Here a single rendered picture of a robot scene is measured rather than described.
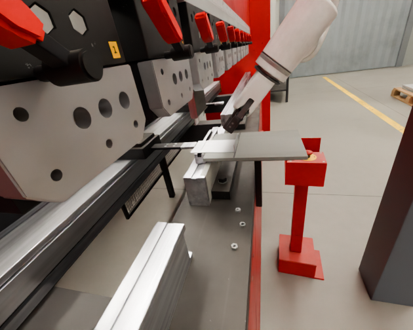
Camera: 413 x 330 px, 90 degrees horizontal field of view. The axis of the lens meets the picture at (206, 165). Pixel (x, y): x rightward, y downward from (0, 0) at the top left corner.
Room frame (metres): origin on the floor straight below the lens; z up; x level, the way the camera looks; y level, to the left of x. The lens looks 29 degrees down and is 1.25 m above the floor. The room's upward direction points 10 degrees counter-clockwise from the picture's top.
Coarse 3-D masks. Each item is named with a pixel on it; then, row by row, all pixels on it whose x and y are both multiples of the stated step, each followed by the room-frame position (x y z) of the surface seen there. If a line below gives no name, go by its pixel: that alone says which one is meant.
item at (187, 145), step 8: (144, 136) 0.67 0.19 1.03; (152, 136) 0.68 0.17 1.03; (136, 144) 0.61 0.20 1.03; (144, 144) 0.63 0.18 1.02; (152, 144) 0.65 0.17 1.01; (160, 144) 0.65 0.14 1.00; (168, 144) 0.64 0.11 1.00; (176, 144) 0.63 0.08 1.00; (184, 144) 0.62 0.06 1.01; (192, 144) 0.60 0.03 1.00; (128, 152) 0.61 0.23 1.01; (136, 152) 0.60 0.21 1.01; (144, 152) 0.60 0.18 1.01; (152, 152) 0.64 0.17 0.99
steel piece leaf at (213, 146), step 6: (210, 144) 0.59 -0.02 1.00; (216, 144) 0.58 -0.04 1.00; (222, 144) 0.57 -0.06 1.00; (228, 144) 0.56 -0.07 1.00; (234, 144) 0.51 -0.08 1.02; (204, 150) 0.55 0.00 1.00; (210, 150) 0.54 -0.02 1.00; (216, 150) 0.54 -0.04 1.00; (222, 150) 0.53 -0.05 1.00; (228, 150) 0.52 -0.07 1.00; (234, 150) 0.51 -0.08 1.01
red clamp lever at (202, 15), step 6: (204, 12) 0.46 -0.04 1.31; (198, 18) 0.46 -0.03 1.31; (204, 18) 0.46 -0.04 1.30; (198, 24) 0.47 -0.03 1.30; (204, 24) 0.46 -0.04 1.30; (204, 30) 0.47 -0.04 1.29; (210, 30) 0.48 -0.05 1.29; (204, 36) 0.49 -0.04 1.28; (210, 36) 0.49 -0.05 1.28; (210, 42) 0.50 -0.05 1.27; (204, 48) 0.53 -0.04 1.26; (210, 48) 0.52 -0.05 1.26; (216, 48) 0.51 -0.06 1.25
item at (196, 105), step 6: (198, 96) 0.58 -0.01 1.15; (204, 96) 0.63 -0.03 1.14; (192, 102) 0.55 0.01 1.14; (198, 102) 0.57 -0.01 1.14; (204, 102) 0.62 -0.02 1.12; (192, 108) 0.55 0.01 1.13; (198, 108) 0.56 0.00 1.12; (204, 108) 0.61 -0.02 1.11; (192, 114) 0.55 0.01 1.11; (198, 114) 0.55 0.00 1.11; (204, 114) 0.64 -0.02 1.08; (198, 120) 0.57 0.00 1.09
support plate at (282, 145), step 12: (252, 132) 0.63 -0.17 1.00; (264, 132) 0.61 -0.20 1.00; (276, 132) 0.60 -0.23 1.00; (288, 132) 0.58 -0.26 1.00; (240, 144) 0.56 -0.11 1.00; (252, 144) 0.54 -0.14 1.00; (264, 144) 0.53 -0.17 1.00; (276, 144) 0.52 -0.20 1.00; (288, 144) 0.50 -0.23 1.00; (300, 144) 0.49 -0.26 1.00; (204, 156) 0.51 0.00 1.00; (216, 156) 0.50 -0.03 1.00; (228, 156) 0.49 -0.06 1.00; (240, 156) 0.48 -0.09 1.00; (252, 156) 0.47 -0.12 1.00; (264, 156) 0.46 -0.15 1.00; (276, 156) 0.45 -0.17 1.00; (288, 156) 0.44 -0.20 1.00; (300, 156) 0.43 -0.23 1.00
